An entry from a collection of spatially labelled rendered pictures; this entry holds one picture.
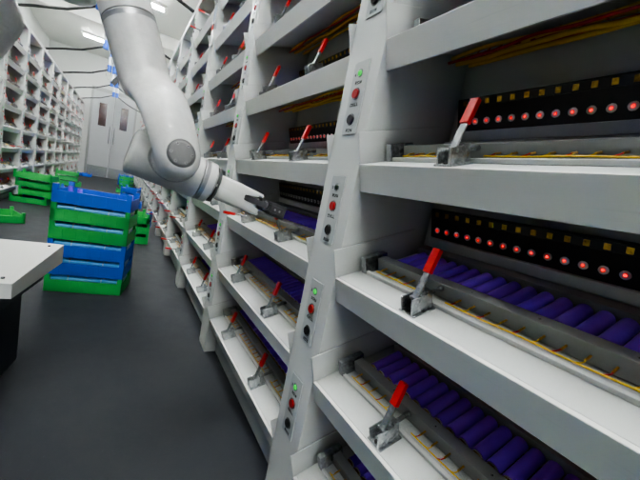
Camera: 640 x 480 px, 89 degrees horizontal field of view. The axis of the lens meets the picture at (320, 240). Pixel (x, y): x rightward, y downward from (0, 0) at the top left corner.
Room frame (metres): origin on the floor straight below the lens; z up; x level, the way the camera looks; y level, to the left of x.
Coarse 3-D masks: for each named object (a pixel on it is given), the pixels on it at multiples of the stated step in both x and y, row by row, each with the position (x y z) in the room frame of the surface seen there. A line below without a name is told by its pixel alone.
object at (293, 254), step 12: (300, 204) 1.05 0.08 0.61; (228, 216) 1.12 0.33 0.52; (240, 216) 1.10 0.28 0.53; (240, 228) 1.00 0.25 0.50; (252, 228) 0.93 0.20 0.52; (264, 228) 0.92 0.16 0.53; (252, 240) 0.91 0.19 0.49; (264, 240) 0.83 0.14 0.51; (312, 240) 0.62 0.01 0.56; (276, 252) 0.77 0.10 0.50; (288, 252) 0.71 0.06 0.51; (300, 252) 0.69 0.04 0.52; (288, 264) 0.72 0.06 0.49; (300, 264) 0.66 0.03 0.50; (300, 276) 0.67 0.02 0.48
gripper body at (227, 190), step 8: (224, 176) 0.68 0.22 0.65; (216, 184) 0.67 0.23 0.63; (224, 184) 0.66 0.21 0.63; (232, 184) 0.67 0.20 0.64; (240, 184) 0.68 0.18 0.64; (216, 192) 0.66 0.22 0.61; (224, 192) 0.66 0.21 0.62; (232, 192) 0.67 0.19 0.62; (240, 192) 0.67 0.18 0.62; (248, 192) 0.68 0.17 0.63; (256, 192) 0.69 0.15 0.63; (208, 200) 0.68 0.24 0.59; (224, 200) 0.66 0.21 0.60; (232, 200) 0.67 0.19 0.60; (240, 200) 0.67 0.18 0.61; (240, 208) 0.68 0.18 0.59; (248, 208) 0.68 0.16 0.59
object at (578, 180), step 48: (480, 96) 0.57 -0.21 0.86; (528, 96) 0.50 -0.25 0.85; (576, 96) 0.46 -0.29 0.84; (624, 96) 0.41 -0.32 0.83; (384, 144) 0.56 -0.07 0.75; (432, 144) 0.53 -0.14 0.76; (480, 144) 0.44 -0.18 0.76; (528, 144) 0.39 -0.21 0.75; (576, 144) 0.35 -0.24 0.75; (624, 144) 0.32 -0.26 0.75; (384, 192) 0.50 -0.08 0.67; (432, 192) 0.42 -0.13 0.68; (480, 192) 0.37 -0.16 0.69; (528, 192) 0.32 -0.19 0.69; (576, 192) 0.29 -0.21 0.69; (624, 192) 0.26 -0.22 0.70
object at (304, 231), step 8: (256, 216) 1.04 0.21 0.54; (264, 216) 0.99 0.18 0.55; (272, 216) 0.95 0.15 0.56; (272, 224) 0.91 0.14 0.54; (280, 224) 0.90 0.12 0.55; (288, 224) 0.86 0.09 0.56; (296, 224) 0.84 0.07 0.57; (296, 232) 0.82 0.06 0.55; (304, 232) 0.79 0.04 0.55; (312, 232) 0.75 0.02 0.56
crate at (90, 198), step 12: (60, 192) 1.38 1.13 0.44; (72, 192) 1.39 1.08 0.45; (84, 192) 1.57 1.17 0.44; (96, 192) 1.59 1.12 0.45; (108, 192) 1.61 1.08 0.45; (72, 204) 1.39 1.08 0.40; (84, 204) 1.41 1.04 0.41; (96, 204) 1.42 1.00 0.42; (108, 204) 1.44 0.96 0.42; (120, 204) 1.46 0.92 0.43; (132, 204) 1.50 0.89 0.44
